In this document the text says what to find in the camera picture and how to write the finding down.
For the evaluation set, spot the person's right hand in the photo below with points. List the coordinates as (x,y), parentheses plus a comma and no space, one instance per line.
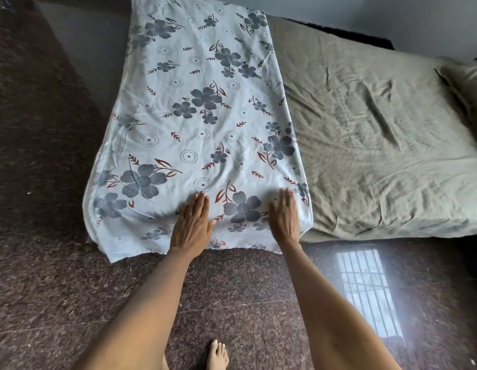
(284,223)

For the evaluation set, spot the person's left hand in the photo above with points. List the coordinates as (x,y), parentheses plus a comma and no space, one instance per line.
(191,231)

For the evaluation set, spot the person's right thumb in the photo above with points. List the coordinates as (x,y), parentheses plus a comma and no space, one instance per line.
(271,219)

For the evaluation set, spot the person's left thumb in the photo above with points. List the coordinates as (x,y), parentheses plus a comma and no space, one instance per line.
(211,228)

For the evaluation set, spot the white floral bed sheet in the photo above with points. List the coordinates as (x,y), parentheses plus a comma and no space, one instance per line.
(192,123)

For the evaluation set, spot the person's left forearm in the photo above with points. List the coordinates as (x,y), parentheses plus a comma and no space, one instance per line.
(145,312)

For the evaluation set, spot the person's right forearm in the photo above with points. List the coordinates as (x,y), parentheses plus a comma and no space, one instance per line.
(323,308)

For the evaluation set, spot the olive green bed sheet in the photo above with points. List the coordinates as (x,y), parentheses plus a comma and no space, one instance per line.
(377,150)

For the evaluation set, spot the person's right foot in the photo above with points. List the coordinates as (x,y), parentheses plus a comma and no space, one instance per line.
(217,356)

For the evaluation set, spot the olive green pillow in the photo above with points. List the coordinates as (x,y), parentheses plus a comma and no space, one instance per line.
(468,92)

